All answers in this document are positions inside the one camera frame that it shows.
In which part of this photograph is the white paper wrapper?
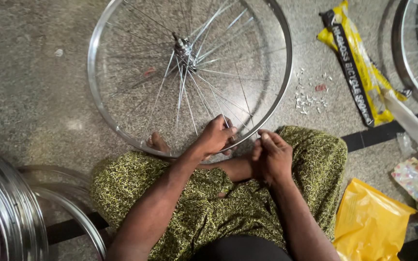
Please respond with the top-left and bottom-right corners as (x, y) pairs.
(382, 88), (418, 151)

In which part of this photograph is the person's right hand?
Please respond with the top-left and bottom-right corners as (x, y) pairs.
(251, 129), (294, 186)

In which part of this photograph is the floral printed plastic bag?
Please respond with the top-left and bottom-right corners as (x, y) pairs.
(391, 146), (418, 228)

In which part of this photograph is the stack of chrome wheel rims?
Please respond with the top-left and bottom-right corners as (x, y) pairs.
(0, 146), (49, 261)

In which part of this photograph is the pile of silver spoke nipples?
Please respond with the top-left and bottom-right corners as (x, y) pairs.
(294, 67), (334, 115)

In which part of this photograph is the green patterned wrap cloth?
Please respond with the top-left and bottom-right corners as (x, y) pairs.
(90, 125), (348, 261)

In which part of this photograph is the yellow black spoke packet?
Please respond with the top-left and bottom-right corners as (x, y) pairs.
(317, 0), (412, 128)

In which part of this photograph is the person's bare foot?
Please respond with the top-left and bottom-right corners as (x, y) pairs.
(146, 131), (172, 155)

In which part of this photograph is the silver wheel hub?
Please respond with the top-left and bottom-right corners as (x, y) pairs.
(172, 32), (199, 72)

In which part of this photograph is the person's left hand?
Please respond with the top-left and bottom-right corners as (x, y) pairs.
(194, 115), (238, 157)

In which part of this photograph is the yellow plastic bag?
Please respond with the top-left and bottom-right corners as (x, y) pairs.
(332, 178), (418, 261)

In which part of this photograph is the silver spoked bicycle wheel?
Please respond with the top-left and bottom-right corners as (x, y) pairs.
(87, 0), (293, 159)

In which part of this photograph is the clear crumpled plastic piece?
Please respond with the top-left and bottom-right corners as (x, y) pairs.
(396, 132), (417, 157)

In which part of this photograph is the black shirt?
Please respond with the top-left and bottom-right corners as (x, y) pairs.
(190, 235), (294, 261)

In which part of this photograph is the person's bare shin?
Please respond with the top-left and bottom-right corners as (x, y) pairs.
(203, 155), (258, 183)

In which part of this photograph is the black tyred bicycle wheel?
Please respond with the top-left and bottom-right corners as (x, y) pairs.
(391, 0), (418, 121)

